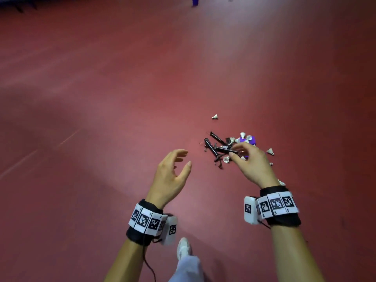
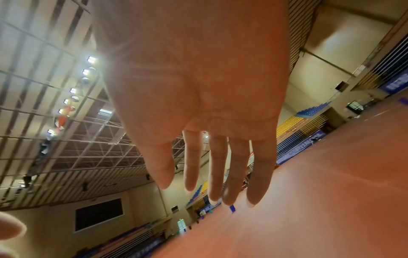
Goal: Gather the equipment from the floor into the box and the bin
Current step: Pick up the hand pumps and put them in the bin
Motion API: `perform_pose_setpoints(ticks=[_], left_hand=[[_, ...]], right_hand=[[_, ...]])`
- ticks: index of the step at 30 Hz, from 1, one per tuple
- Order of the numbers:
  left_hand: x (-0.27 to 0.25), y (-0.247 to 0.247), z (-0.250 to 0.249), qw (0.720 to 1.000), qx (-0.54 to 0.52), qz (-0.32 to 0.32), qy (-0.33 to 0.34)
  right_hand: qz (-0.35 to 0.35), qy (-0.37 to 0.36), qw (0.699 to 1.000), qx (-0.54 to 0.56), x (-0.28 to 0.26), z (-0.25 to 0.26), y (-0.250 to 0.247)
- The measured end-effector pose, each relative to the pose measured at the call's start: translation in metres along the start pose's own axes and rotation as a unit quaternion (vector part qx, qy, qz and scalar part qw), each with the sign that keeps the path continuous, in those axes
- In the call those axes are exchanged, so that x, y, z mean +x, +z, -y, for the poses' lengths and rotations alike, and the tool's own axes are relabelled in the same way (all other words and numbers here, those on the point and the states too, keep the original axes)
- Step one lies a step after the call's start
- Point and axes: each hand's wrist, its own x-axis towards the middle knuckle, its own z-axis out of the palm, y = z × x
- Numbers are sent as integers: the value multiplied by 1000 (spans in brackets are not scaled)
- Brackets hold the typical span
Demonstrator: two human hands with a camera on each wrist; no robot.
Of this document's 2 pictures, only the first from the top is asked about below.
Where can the person's left hand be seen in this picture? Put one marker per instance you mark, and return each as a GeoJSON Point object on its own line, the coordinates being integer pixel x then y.
{"type": "Point", "coordinates": [167, 182]}

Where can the person's right hand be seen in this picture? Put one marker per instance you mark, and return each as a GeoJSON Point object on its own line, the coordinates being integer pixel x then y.
{"type": "Point", "coordinates": [255, 167]}

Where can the white shuttlecocks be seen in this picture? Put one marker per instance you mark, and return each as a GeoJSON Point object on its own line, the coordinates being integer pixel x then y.
{"type": "Point", "coordinates": [270, 151]}

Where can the purple cloth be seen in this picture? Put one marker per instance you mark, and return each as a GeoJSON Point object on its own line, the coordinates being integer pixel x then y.
{"type": "Point", "coordinates": [252, 140]}

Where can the person's left forearm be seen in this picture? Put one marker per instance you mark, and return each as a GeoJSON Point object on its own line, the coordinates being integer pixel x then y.
{"type": "Point", "coordinates": [126, 261]}

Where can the person's right forearm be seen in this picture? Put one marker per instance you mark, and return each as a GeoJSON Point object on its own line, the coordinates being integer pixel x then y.
{"type": "Point", "coordinates": [293, 255]}

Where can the person's grey trousers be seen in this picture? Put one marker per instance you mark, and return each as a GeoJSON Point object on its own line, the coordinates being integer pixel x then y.
{"type": "Point", "coordinates": [188, 270]}

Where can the black wristband with marker tiles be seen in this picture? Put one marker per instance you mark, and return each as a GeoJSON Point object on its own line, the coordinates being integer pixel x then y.
{"type": "Point", "coordinates": [144, 221]}
{"type": "Point", "coordinates": [277, 205]}

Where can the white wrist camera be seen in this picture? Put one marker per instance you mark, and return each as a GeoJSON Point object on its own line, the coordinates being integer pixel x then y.
{"type": "Point", "coordinates": [249, 209]}
{"type": "Point", "coordinates": [171, 230]}

